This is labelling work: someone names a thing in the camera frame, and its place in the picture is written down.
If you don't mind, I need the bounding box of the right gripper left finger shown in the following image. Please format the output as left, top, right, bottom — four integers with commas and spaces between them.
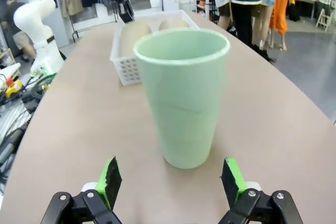
41, 155, 124, 224

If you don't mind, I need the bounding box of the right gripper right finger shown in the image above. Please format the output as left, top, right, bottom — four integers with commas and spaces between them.
219, 157, 304, 224

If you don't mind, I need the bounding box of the pale mint green cup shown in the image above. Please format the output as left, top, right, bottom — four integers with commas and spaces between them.
133, 28, 232, 170

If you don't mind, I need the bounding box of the white perforated plastic basket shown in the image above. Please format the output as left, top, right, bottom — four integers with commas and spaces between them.
109, 9, 202, 87

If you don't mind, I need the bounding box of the black clothes rack stand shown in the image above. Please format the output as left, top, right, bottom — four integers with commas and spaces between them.
68, 11, 80, 43

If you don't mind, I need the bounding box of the crouching person in dark shirt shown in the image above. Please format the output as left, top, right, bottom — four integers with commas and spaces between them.
1, 0, 37, 62

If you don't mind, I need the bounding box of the white bench table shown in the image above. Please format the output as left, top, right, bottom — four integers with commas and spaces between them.
0, 62, 22, 88

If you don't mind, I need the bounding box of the yellow emergency stop box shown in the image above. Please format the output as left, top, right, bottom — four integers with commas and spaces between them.
4, 77, 25, 99

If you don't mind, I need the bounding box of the mannequin in orange garment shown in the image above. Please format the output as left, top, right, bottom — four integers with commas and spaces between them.
269, 0, 296, 51

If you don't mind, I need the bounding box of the light wooden stool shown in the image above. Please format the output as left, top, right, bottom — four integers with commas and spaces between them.
316, 8, 332, 32

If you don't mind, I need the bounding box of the grey corrugated hose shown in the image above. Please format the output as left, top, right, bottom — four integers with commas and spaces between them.
0, 108, 36, 167

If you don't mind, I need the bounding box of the black cable bundle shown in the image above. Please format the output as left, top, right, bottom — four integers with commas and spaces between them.
19, 73, 57, 112

